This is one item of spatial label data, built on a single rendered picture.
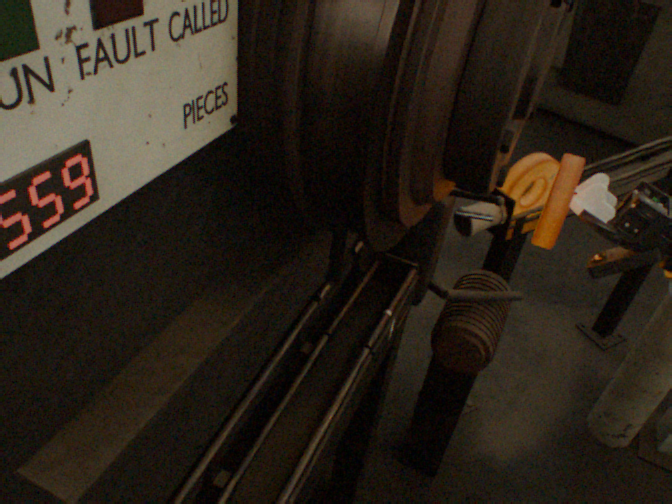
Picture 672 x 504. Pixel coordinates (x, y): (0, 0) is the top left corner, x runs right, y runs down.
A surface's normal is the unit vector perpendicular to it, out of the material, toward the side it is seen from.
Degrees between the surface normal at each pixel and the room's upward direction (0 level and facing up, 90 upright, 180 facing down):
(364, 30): 75
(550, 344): 0
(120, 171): 90
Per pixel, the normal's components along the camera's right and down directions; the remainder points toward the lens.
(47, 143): 0.90, 0.35
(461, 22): 0.08, 0.35
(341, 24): -0.39, 0.31
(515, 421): 0.11, -0.77
